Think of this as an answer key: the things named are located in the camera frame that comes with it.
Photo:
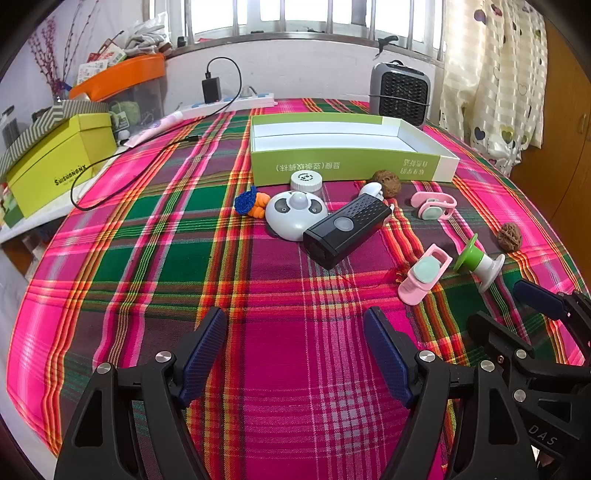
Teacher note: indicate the pink white tube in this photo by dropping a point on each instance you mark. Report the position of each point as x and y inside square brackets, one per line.
[157, 127]

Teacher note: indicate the yellow-green shoebox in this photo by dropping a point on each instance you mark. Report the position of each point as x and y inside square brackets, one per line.
[55, 170]

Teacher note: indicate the blue orange crochet toy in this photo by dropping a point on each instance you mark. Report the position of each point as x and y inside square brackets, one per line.
[247, 201]

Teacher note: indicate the grey striped box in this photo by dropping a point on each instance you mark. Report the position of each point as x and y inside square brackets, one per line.
[46, 119]

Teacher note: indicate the colourful paper packets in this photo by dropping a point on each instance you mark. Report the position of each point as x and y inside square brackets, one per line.
[101, 62]

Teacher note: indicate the cream heart print curtain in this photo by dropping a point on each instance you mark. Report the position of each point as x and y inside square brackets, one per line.
[494, 92]

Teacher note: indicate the orange bin lid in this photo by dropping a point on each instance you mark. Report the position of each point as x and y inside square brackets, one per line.
[124, 74]

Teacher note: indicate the small white mushroom light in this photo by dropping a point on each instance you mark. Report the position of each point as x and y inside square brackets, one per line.
[371, 189]

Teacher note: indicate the green and white spool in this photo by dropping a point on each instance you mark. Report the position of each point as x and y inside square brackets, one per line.
[482, 265]

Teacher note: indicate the black rectangular doorbell device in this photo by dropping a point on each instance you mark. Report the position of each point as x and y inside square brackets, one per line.
[341, 235]

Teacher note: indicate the black clip on windowsill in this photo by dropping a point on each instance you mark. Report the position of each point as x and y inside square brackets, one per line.
[385, 42]

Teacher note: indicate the white blue power strip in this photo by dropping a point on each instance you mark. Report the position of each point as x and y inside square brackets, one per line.
[249, 102]

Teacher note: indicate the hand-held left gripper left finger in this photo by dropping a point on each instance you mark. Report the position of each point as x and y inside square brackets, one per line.
[205, 355]

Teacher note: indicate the pink green plaid tablecloth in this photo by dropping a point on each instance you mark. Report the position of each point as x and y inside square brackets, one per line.
[161, 258]

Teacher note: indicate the metal window grille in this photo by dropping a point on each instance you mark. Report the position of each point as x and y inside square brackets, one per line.
[277, 37]

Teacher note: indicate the wooden cabinet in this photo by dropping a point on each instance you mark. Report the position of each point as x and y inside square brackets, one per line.
[563, 152]

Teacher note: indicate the white round panda gadget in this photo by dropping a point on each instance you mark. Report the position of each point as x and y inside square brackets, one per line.
[291, 217]

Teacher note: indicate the grey fan heater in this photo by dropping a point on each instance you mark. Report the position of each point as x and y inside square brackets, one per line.
[401, 97]

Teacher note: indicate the purple dried flower branches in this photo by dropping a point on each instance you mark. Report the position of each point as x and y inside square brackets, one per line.
[46, 60]

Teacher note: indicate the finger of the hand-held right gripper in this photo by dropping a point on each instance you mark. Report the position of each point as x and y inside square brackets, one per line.
[498, 337]
[538, 300]

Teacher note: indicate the black charger adapter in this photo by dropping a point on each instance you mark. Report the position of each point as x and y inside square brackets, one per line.
[211, 90]

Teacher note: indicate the brown walnut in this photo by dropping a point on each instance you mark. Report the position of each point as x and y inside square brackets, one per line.
[509, 236]
[385, 181]

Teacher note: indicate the white plastic bags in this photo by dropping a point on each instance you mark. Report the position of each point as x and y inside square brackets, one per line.
[147, 34]

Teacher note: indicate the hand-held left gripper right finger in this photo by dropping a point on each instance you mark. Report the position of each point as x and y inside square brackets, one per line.
[390, 364]

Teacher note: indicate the green and white cardboard box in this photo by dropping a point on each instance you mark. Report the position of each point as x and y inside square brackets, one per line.
[323, 166]

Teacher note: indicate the white lidded jar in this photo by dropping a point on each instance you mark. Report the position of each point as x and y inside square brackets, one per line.
[305, 180]

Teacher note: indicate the pink looped clip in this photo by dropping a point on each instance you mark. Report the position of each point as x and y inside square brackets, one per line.
[427, 210]

